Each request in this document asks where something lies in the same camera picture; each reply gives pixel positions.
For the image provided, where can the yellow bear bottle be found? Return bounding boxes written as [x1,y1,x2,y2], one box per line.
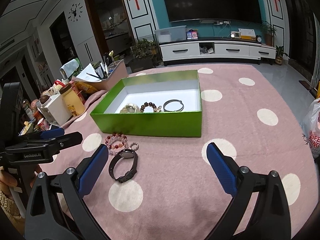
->
[59,84,85,117]

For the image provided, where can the clear plastic storage box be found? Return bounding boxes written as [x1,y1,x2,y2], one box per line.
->
[154,25,187,43]

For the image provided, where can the white yellow flat box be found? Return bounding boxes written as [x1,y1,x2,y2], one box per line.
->
[239,28,257,40]

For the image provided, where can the white wrist watch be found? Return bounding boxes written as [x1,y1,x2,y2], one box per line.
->
[119,102,140,114]

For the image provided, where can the small potted plant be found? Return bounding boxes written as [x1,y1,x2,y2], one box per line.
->
[274,45,289,66]

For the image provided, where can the brown wooden bead bracelet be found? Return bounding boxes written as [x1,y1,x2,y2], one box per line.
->
[140,101,162,113]

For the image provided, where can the yellow snack packet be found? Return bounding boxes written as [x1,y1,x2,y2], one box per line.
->
[75,81,99,94]

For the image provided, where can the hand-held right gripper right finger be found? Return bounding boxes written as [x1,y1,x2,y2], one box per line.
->
[206,142,292,240]

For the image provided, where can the black television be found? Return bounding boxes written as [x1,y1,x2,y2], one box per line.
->
[160,0,263,23]

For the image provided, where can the white television cabinet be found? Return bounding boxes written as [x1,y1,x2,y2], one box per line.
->
[159,37,277,65]

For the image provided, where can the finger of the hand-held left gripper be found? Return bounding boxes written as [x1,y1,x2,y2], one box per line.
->
[25,132,83,155]
[19,127,65,140]

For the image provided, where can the grey crumpled bag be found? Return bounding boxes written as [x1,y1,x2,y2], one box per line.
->
[199,45,215,55]

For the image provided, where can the person's left hand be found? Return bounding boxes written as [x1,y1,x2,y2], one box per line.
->
[0,170,19,189]

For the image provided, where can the dark metal bangle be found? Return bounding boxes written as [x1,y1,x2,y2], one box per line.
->
[163,99,185,112]

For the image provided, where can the bushy potted plant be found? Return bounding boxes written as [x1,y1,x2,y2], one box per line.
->
[130,39,160,73]

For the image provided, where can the white paper sheets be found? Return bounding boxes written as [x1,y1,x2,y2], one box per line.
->
[76,64,97,82]

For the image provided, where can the red white cup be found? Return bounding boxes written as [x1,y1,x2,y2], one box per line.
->
[37,119,50,131]

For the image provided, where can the tall potted plant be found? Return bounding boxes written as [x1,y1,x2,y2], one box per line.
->
[261,21,277,47]

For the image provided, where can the dark cap bottle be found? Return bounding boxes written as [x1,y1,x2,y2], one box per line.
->
[21,99,34,122]

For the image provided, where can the black deer wall clock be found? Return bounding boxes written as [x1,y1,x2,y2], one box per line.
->
[68,3,83,22]

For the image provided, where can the grey wrapped pack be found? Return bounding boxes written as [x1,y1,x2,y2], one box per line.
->
[60,58,83,79]

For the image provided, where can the green cardboard box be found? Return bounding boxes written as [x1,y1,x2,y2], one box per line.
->
[90,69,202,138]

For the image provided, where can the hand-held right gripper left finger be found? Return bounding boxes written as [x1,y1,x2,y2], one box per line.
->
[24,144,110,240]

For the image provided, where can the black strap wrist watch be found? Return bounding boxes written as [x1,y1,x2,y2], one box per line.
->
[108,149,138,183]

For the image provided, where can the pink polka-dot tablecloth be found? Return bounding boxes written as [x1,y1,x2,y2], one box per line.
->
[37,64,309,240]

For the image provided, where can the pink bead bracelet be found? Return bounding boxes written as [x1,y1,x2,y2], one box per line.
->
[105,133,130,155]

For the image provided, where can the white red plastic bag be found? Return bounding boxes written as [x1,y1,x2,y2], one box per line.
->
[300,97,320,158]

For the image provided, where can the white plastic container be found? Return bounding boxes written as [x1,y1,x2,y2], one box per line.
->
[37,95,73,127]

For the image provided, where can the pink desk organizer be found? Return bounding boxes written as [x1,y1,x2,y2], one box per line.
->
[72,59,128,92]

